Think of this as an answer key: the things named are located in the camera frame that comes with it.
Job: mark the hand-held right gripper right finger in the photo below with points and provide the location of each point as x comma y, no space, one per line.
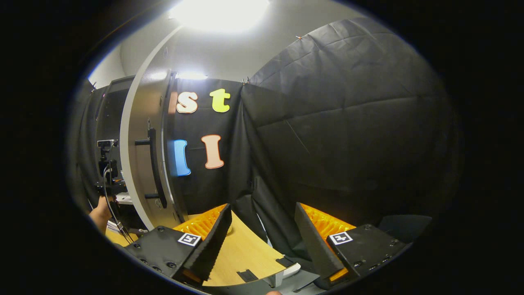
315,250

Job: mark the white cabinet shelf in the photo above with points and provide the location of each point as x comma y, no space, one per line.
125,198

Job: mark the black backdrop cloth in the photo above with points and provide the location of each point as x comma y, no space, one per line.
348,143

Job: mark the grey cabinet door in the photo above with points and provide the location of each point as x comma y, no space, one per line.
141,106

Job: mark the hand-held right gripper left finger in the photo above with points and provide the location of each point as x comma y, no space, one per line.
208,246

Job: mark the dark grey cabinet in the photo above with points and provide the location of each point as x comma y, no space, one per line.
110,110

